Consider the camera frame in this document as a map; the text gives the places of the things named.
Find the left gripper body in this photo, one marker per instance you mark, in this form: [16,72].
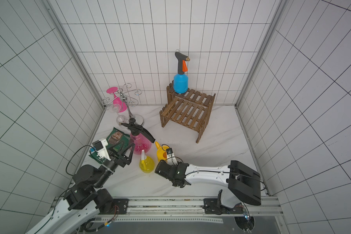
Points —
[109,167]

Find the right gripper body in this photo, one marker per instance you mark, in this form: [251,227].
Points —
[165,168]

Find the yellow watering can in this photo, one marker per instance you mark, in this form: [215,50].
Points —
[161,151]

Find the small yellow spray bottle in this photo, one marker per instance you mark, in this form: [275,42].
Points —
[146,163]

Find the pink pump sprayer bottle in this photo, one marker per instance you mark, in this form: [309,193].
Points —
[141,137]

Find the blue spray bottle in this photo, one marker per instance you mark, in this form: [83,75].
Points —
[181,79]

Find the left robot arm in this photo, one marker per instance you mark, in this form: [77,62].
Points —
[87,198]

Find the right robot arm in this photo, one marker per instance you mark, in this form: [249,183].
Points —
[241,183]

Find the wooden slatted shelf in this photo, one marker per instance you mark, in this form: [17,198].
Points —
[191,109]

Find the green chips bag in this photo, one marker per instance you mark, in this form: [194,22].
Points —
[117,139]

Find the clear wine glass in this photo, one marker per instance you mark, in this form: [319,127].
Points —
[120,119]

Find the pink wine glass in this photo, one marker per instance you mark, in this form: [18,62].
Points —
[118,104]

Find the chrome wine glass rack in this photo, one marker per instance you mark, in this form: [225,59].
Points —
[130,102]

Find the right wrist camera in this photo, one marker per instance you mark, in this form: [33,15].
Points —
[170,158]

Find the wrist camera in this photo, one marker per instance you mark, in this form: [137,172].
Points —
[170,158]
[99,151]

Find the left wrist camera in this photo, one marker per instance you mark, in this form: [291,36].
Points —
[99,151]

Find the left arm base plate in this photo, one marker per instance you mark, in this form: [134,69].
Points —
[116,206]

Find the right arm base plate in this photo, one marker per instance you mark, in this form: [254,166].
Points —
[219,206]

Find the aluminium mounting rail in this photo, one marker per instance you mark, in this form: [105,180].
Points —
[166,209]

